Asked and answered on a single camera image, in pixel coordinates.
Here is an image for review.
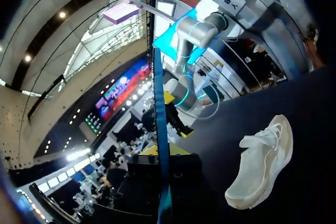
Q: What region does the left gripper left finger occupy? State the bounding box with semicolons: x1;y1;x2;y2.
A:
118;145;161;209

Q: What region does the person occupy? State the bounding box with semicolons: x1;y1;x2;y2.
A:
103;166;129;204

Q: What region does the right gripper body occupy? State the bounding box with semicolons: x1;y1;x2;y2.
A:
165;102;182;125

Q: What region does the white and beige shoe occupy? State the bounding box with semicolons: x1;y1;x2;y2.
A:
224;113;294;210

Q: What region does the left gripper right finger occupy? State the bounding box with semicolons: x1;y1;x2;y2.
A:
167;142;211;209

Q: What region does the blue and black insole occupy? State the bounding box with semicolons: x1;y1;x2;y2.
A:
152;47;173;224

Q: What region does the white cable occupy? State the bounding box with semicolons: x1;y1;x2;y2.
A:
193;84;224;121

